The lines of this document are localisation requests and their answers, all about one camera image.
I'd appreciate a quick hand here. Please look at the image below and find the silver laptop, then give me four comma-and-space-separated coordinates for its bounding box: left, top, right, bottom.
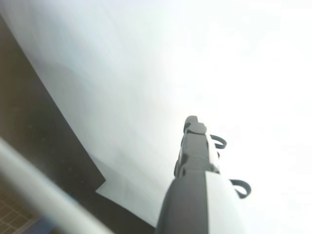
0, 14, 108, 234

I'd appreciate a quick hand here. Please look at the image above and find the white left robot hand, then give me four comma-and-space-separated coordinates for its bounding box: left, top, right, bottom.
155, 115, 252, 234

